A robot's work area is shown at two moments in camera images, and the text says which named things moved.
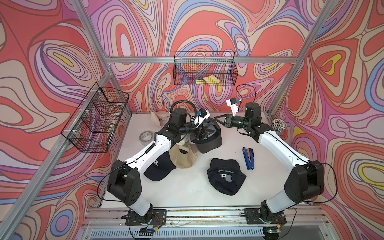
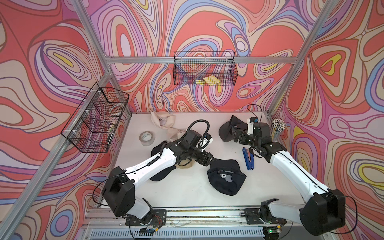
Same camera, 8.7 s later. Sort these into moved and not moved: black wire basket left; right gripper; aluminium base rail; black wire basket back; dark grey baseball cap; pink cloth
Moved: dark grey baseball cap; right gripper
Not moved: aluminium base rail; pink cloth; black wire basket left; black wire basket back
